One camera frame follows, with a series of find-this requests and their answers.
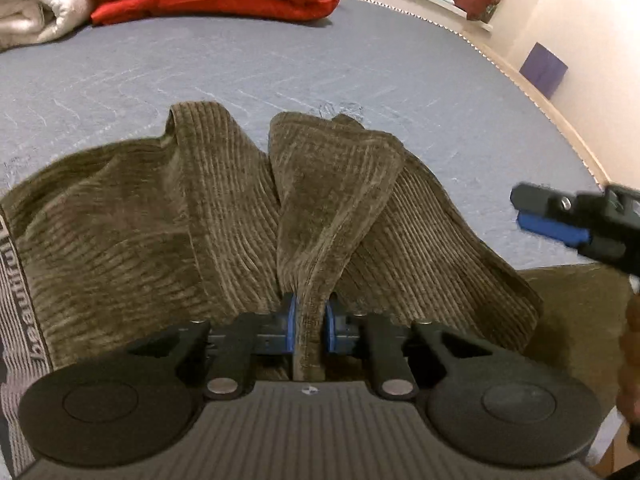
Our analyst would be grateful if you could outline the olive corduroy pants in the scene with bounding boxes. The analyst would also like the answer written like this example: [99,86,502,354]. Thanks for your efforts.
[0,101,546,383]

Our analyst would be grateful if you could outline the olive smooth cloth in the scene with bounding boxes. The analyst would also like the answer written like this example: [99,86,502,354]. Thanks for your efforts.
[515,264,633,413]

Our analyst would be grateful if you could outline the purple box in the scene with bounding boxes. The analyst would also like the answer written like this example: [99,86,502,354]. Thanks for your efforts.
[519,42,569,100]

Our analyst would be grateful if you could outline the white folded blanket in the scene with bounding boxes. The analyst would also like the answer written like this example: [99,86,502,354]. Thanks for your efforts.
[0,0,96,52]

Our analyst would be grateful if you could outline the beige bed frame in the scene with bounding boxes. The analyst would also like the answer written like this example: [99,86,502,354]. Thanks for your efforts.
[465,30,613,188]

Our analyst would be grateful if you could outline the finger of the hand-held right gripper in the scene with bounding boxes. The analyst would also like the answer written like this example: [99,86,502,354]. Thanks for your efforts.
[510,182,591,250]

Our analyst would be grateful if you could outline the person's right hand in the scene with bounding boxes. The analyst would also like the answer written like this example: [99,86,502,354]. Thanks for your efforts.
[616,294,640,447]

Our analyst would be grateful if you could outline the blue-grey bed mattress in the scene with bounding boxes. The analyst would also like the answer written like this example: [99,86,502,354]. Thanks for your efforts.
[0,0,613,480]

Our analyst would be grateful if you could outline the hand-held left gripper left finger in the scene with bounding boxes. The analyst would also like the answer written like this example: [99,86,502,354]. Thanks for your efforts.
[127,292,301,402]

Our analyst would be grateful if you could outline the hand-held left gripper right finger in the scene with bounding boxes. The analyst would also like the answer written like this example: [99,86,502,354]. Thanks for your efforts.
[322,294,506,401]

